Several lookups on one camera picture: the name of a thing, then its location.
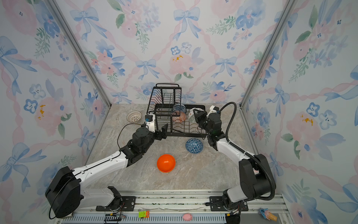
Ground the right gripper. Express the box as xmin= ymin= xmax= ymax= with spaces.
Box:
xmin=193 ymin=109 xmax=213 ymax=138

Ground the red patterned bowl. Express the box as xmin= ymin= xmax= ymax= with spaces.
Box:
xmin=172 ymin=111 xmax=186 ymax=123

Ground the blue floral bowl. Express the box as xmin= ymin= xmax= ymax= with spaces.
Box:
xmin=172 ymin=104 xmax=186 ymax=113

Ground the black wire dish rack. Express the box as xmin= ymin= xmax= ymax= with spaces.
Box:
xmin=146 ymin=83 xmax=206 ymax=138

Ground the dark blue patterned bowl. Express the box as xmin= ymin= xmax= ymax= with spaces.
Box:
xmin=185 ymin=138 xmax=204 ymax=154

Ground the orange plastic bowl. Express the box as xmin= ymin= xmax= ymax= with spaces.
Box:
xmin=157 ymin=154 xmax=176 ymax=173

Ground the green patterned bowl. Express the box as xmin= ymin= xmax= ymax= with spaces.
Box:
xmin=188 ymin=108 xmax=196 ymax=123

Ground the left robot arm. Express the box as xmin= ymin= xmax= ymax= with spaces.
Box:
xmin=45 ymin=124 xmax=168 ymax=218

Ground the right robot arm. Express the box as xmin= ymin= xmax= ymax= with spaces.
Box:
xmin=194 ymin=109 xmax=277 ymax=210

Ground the white lattice bowl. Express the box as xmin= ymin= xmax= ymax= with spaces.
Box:
xmin=126 ymin=111 xmax=142 ymax=123

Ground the green orange small toy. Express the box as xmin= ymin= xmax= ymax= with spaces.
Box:
xmin=139 ymin=211 xmax=150 ymax=218

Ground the pink round toy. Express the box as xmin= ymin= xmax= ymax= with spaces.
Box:
xmin=182 ymin=213 xmax=193 ymax=221

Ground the ice cream cone toy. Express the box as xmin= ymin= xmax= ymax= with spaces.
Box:
xmin=259 ymin=208 xmax=277 ymax=222

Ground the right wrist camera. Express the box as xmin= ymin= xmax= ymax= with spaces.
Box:
xmin=209 ymin=105 xmax=220 ymax=114

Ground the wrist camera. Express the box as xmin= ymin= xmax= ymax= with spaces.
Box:
xmin=145 ymin=114 xmax=155 ymax=133
xmin=209 ymin=105 xmax=220 ymax=114

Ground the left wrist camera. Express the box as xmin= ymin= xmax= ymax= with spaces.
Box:
xmin=145 ymin=114 xmax=155 ymax=133

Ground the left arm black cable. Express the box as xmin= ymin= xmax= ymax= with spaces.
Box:
xmin=117 ymin=123 xmax=143 ymax=149

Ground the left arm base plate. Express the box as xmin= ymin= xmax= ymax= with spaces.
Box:
xmin=96 ymin=196 xmax=137 ymax=212

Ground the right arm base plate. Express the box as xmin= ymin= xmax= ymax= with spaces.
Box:
xmin=205 ymin=196 xmax=249 ymax=212

